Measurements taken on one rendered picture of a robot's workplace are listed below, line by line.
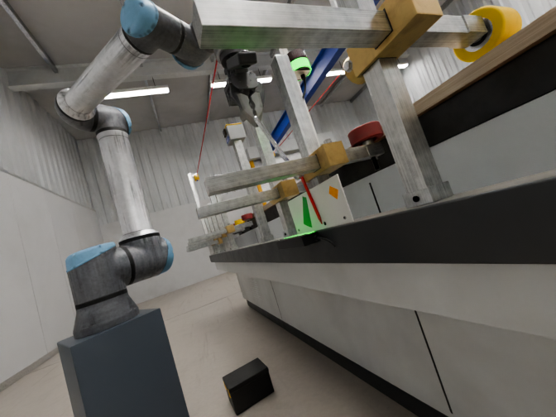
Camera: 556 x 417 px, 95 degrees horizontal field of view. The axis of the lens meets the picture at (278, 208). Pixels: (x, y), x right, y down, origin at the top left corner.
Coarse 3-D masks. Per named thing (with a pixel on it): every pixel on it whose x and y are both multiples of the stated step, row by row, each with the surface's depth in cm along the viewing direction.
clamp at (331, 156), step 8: (328, 144) 53; (336, 144) 54; (320, 152) 54; (328, 152) 52; (336, 152) 53; (344, 152) 54; (320, 160) 55; (328, 160) 52; (336, 160) 53; (344, 160) 54; (320, 168) 55; (328, 168) 53; (336, 168) 56; (304, 176) 62; (312, 176) 59
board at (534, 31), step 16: (544, 16) 35; (528, 32) 37; (544, 32) 35; (496, 48) 40; (512, 48) 39; (528, 48) 38; (480, 64) 43; (496, 64) 41; (448, 80) 48; (464, 80) 45; (432, 96) 51; (448, 96) 49; (416, 112) 55
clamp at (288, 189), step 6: (288, 180) 76; (294, 180) 77; (276, 186) 79; (282, 186) 75; (288, 186) 76; (294, 186) 77; (282, 192) 76; (288, 192) 76; (294, 192) 76; (282, 198) 77; (288, 198) 79
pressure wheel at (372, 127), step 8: (360, 128) 60; (368, 128) 60; (376, 128) 60; (352, 136) 62; (360, 136) 61; (368, 136) 60; (376, 136) 61; (352, 144) 63; (360, 144) 65; (376, 160) 63; (376, 168) 62
